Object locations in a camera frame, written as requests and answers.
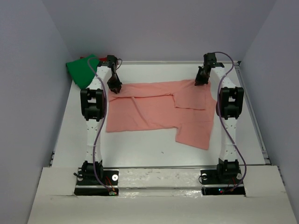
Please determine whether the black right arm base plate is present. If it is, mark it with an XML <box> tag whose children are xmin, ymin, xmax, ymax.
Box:
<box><xmin>198</xmin><ymin>169</ymin><xmax>246</xmax><ymax>196</ymax></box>

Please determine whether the red folded t shirt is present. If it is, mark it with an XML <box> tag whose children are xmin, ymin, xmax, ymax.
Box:
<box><xmin>80</xmin><ymin>56</ymin><xmax>107</xmax><ymax>61</ymax></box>

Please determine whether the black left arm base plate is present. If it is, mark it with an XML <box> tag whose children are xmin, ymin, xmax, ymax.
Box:
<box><xmin>74</xmin><ymin>169</ymin><xmax>119</xmax><ymax>196</ymax></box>

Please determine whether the white front cover board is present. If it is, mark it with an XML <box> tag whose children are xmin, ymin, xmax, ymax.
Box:
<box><xmin>28</xmin><ymin>166</ymin><xmax>297</xmax><ymax>224</ymax></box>

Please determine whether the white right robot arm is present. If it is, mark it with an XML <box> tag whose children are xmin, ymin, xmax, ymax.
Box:
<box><xmin>195</xmin><ymin>52</ymin><xmax>244</xmax><ymax>185</ymax></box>

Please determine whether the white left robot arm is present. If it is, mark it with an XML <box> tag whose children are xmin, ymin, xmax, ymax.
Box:
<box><xmin>78</xmin><ymin>55</ymin><xmax>122</xmax><ymax>185</ymax></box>

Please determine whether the green folded t shirt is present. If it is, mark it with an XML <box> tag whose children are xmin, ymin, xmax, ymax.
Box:
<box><xmin>66</xmin><ymin>54</ymin><xmax>99</xmax><ymax>89</ymax></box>

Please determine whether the pink t shirt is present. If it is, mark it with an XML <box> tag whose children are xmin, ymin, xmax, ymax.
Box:
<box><xmin>106</xmin><ymin>80</ymin><xmax>216</xmax><ymax>150</ymax></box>

